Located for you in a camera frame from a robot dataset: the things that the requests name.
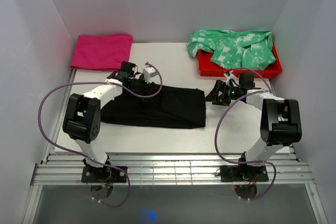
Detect pink folded trousers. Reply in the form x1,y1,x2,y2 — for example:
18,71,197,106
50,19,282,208
70,34,133,71

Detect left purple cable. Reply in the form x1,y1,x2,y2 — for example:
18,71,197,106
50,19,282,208
38,63,163,208

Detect black trousers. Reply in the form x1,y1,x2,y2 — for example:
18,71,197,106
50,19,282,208
101,86,206,129

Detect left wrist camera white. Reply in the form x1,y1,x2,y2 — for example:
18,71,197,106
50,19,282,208
142,63,158,82

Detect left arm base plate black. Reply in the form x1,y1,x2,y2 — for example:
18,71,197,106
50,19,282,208
81,166,128,183

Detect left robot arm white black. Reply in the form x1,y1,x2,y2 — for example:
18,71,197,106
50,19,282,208
62,61,162,182

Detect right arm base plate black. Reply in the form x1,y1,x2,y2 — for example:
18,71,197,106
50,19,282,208
219,165,269,182

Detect aluminium rail frame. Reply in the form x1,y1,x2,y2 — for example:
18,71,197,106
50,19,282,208
22,69,329,224

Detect green white tie-dye trousers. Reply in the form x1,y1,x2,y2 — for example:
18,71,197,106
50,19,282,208
186,29,276,70

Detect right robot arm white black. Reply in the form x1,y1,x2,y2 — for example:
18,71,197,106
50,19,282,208
205,72,302,182

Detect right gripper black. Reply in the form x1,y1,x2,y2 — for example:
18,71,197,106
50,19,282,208
203,80,242,106

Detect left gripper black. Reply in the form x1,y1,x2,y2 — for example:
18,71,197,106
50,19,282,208
129,73,156,103

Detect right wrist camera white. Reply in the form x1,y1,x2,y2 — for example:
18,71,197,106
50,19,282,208
224,70,236,85

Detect red plastic tray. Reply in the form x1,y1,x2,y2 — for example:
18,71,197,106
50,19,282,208
197,42,284,78

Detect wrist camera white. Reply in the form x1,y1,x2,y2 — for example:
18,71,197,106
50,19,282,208
224,70,236,85
142,63,158,82

